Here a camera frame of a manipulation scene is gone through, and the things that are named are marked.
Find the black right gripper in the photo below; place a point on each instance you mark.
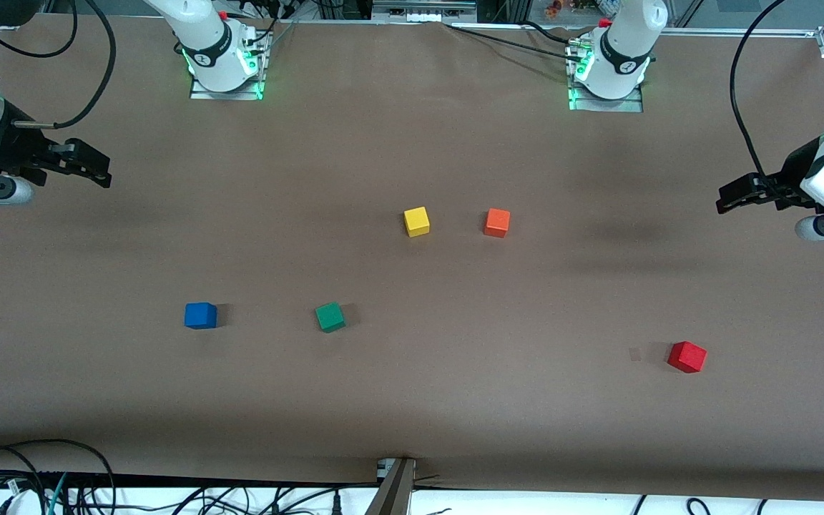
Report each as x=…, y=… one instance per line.
x=6, y=150

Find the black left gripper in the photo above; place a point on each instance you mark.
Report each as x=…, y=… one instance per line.
x=792, y=172

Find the red wooden block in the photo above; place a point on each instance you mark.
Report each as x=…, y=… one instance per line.
x=686, y=356

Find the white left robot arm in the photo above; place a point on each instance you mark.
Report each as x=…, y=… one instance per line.
x=626, y=43

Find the blue wooden block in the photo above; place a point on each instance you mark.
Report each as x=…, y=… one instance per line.
x=200, y=315

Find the orange wooden block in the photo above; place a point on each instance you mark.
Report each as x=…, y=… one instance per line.
x=497, y=222

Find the green wooden block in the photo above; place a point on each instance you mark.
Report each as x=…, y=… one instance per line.
x=330, y=317

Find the yellow wooden block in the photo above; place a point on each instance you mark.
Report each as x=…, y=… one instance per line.
x=416, y=222

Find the grey metal device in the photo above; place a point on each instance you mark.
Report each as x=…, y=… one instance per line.
x=423, y=8

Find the brown table cover sheet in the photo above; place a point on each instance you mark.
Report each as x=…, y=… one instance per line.
x=412, y=400

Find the aluminium profile bar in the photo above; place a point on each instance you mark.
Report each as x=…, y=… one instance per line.
x=394, y=493

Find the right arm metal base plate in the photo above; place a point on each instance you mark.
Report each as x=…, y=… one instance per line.
x=201, y=93

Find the aluminium frame rail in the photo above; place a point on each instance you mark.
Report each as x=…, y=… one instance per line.
x=741, y=32

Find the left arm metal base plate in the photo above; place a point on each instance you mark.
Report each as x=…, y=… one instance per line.
x=584, y=106

